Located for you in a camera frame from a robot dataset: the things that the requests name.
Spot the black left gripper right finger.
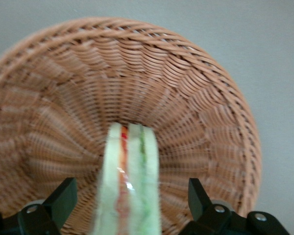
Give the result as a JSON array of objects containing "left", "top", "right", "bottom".
[{"left": 180, "top": 178, "right": 291, "bottom": 235}]

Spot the brown wicker basket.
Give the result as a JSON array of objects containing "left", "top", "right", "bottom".
[{"left": 0, "top": 16, "right": 262, "bottom": 235}]

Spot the triangle sandwich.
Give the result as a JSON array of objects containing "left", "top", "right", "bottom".
[{"left": 93, "top": 122, "right": 162, "bottom": 235}]

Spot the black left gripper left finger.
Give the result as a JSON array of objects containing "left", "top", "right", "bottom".
[{"left": 0, "top": 177, "right": 78, "bottom": 235}]

